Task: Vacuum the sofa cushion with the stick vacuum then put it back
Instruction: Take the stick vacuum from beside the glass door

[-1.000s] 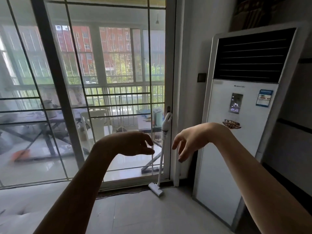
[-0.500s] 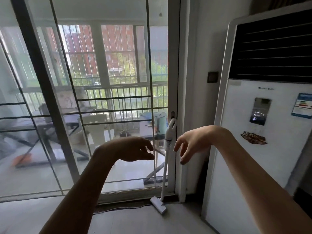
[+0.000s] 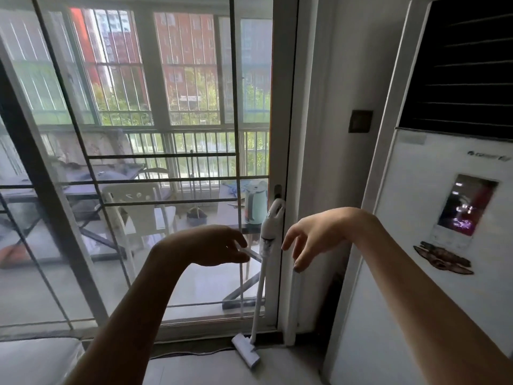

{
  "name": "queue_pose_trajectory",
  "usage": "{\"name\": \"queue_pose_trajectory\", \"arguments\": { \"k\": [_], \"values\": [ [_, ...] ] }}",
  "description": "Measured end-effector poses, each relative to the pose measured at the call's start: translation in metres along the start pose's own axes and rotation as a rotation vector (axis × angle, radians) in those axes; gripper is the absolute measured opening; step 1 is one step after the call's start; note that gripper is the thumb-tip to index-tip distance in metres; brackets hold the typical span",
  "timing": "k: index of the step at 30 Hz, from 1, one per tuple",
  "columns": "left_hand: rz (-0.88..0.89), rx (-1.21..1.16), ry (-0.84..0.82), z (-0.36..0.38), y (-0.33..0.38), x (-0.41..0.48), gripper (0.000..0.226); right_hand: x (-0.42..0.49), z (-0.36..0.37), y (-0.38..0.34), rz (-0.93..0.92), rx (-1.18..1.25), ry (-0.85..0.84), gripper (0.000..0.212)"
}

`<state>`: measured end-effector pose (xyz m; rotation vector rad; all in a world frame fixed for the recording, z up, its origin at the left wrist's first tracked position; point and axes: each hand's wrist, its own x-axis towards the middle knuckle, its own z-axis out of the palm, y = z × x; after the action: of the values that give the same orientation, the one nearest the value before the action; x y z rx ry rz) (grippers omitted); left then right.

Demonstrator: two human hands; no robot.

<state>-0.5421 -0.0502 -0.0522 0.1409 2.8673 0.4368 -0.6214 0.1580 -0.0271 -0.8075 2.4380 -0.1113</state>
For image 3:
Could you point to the person's left hand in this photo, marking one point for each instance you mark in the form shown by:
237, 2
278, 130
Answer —
200, 246

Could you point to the person's right hand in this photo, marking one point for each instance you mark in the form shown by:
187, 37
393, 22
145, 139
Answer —
332, 228

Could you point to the person's left fingers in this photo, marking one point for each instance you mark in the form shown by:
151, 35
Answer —
236, 240

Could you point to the person's right thumb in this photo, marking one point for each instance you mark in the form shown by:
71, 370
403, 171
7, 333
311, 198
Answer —
305, 257

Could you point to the person's left forearm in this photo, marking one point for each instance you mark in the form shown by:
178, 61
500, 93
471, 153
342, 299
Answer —
124, 316

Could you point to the person's right forearm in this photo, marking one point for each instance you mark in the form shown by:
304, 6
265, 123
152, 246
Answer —
421, 300

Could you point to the table with crossed legs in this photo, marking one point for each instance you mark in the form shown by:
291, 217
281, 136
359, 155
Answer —
234, 212

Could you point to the white stick vacuum cleaner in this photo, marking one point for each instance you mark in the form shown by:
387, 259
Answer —
267, 236

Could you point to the pale green electric kettle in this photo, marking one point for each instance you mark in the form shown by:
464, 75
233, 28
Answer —
256, 204

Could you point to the white vacuum tube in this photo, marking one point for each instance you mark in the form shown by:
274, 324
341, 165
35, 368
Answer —
292, 308

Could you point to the metal door lock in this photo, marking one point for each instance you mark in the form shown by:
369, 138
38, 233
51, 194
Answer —
277, 191

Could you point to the white plastic chair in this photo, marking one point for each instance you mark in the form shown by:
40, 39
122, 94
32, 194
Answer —
140, 220

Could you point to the white standing air conditioner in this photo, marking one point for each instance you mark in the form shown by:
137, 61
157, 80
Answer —
421, 196

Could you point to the sliding glass door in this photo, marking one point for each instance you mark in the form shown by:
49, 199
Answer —
287, 116

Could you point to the dark winged sticker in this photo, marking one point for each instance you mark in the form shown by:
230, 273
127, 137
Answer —
443, 258

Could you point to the dark folding table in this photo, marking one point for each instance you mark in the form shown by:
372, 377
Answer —
80, 188

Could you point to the balcony window with metal bars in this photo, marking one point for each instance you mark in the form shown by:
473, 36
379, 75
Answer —
188, 76

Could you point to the white cushion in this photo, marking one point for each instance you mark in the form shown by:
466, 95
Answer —
36, 360

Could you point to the dark wall switch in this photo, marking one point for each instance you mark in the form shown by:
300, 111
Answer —
360, 121

